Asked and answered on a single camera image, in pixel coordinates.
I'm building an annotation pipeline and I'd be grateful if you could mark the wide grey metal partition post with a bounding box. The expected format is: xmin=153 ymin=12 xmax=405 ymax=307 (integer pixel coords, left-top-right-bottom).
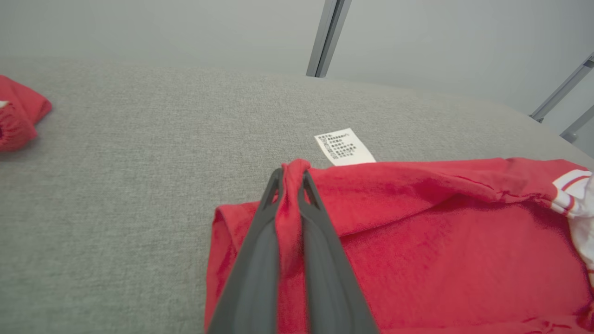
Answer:
xmin=306 ymin=0 xmax=352 ymax=78

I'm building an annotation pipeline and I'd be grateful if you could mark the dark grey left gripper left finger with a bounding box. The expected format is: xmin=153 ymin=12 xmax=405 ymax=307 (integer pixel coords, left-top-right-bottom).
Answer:
xmin=207 ymin=168 xmax=284 ymax=334

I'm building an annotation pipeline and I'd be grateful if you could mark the red shorts white stripe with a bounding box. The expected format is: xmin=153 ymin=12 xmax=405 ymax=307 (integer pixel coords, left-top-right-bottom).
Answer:
xmin=0 ymin=74 xmax=52 ymax=152

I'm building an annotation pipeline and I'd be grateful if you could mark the red jersey black lettering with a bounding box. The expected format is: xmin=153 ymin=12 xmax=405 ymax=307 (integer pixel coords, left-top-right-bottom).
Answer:
xmin=204 ymin=128 xmax=594 ymax=334

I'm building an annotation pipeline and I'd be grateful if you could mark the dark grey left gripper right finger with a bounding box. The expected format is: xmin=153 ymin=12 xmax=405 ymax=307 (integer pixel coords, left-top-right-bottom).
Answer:
xmin=298 ymin=171 xmax=379 ymax=334

